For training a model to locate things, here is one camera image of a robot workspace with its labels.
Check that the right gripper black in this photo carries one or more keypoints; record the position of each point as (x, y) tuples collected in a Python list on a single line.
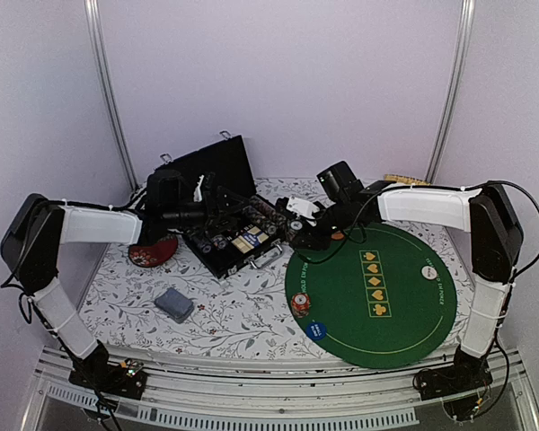
[(315, 241)]

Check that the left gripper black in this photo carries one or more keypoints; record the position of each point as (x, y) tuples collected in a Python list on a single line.
[(214, 215)]

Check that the black poker chip case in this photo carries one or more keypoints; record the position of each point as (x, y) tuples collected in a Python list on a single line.
[(224, 163)]

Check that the red poker chip stack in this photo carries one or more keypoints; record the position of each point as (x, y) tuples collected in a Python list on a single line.
[(300, 305)]

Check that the blue small blind button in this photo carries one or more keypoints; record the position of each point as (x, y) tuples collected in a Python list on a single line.
[(316, 331)]

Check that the white dealer button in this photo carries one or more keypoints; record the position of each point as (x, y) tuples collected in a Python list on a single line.
[(429, 272)]

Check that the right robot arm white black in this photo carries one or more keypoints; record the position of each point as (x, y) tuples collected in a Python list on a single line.
[(484, 211)]

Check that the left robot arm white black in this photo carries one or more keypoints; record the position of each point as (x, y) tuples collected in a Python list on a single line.
[(30, 247)]

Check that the Texas Hold'em card box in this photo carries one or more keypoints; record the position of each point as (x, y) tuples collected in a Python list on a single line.
[(249, 238)]

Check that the right outer chip row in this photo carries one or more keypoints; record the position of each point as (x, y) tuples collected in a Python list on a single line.
[(269, 211)]

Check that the bamboo mat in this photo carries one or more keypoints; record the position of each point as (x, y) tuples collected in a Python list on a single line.
[(404, 179)]

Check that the round green poker mat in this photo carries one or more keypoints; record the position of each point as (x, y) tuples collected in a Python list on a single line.
[(379, 311)]

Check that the round red floral coaster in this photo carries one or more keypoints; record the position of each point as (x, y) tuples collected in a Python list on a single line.
[(154, 255)]

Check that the blue playing card deck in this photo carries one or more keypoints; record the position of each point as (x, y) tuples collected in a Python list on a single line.
[(176, 305)]

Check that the floral white table cloth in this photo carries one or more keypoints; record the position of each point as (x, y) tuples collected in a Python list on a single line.
[(243, 316)]

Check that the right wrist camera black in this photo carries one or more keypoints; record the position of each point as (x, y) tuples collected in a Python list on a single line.
[(340, 183)]

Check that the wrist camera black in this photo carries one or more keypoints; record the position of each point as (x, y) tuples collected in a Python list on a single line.
[(162, 191), (340, 183)]

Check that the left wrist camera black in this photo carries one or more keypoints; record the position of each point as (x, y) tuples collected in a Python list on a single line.
[(162, 191)]

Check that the aluminium front rail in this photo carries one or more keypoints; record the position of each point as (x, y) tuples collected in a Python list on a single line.
[(199, 392)]

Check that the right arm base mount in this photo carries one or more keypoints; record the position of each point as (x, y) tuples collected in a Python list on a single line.
[(468, 377)]

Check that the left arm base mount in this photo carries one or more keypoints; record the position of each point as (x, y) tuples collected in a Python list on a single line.
[(126, 379)]

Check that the left aluminium frame post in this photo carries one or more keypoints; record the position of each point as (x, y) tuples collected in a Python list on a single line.
[(94, 23)]

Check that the aluminium frame post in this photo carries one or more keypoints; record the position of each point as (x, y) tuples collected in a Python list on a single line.
[(462, 44), (94, 23)]

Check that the right aluminium frame post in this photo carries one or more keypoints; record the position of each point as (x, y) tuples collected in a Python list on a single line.
[(462, 44)]

